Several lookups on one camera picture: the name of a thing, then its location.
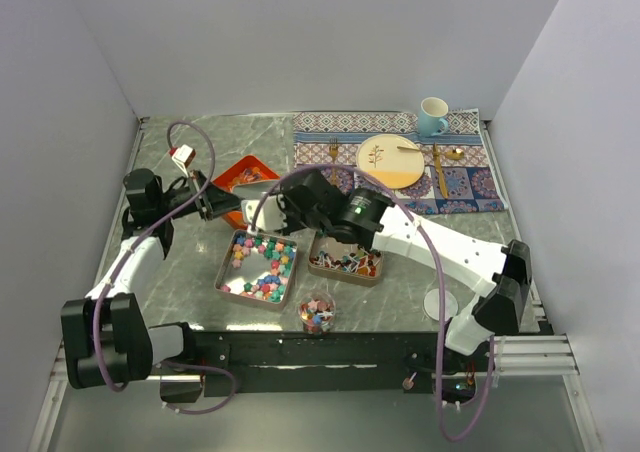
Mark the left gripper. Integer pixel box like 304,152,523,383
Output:
156,170,243,221

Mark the orange plastic tray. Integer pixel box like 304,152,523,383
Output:
211,155,281,231

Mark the tin of star candies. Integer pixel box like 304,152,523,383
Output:
214,230,298,312

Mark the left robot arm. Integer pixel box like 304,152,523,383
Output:
61,169,210,392

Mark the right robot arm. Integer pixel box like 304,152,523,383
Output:
225,166,532,371

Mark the gold fork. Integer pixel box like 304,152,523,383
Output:
329,137,339,187

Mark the clear plastic cup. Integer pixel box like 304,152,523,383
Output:
298,292,336,335

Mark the patterned cloth placemat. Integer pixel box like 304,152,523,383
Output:
293,109,508,215

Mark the cream and orange plate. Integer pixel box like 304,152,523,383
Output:
355,134,425,189

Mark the gold knife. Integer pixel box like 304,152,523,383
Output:
432,144,449,199

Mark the clear round lid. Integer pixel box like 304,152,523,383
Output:
423,289,459,322

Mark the light blue mug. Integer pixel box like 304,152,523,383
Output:
417,97,450,138

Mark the gold spoon on mat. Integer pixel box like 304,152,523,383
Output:
438,148,465,161

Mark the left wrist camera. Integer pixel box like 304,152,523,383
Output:
169,144,196,176

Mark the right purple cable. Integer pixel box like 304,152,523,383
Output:
249,163,496,443

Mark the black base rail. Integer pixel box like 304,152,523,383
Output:
74,321,556,413

